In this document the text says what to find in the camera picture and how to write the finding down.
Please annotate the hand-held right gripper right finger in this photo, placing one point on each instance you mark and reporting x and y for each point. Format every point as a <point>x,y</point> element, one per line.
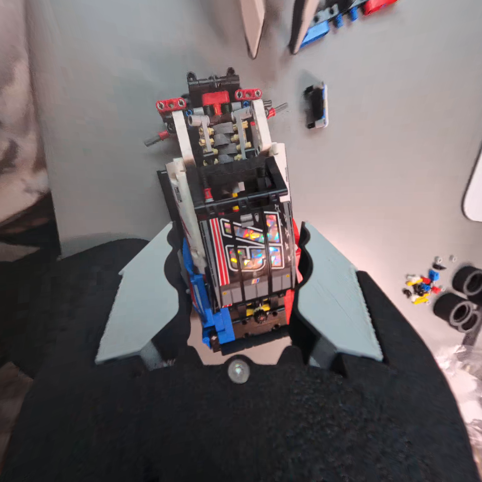
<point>335,301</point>

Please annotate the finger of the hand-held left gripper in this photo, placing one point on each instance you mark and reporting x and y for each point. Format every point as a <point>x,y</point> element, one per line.
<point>303,22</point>
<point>253,26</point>

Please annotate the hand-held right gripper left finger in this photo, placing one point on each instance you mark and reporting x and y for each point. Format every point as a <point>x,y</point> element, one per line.
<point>143,301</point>

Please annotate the red and blue brick wing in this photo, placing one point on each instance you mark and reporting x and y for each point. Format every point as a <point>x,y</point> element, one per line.
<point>320,28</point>

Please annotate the small white-topped brick block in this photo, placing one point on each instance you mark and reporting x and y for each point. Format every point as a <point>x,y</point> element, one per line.
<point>316,105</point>

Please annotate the toy brick race car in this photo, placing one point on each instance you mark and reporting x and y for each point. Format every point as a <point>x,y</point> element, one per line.
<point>244,244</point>

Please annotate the grey desk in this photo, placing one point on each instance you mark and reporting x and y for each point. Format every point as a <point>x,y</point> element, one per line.
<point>376,150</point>

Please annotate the pile of small loose bricks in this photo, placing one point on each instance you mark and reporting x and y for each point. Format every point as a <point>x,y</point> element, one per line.
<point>421,284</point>

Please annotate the black toy tire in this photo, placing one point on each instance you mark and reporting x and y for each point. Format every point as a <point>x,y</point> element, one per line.
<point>450,310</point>
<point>475,320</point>
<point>467,280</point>

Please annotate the clear plastic bag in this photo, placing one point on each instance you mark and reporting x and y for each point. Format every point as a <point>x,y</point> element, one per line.
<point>463,376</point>

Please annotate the white rounded object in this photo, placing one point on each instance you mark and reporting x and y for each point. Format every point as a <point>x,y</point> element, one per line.
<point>475,188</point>

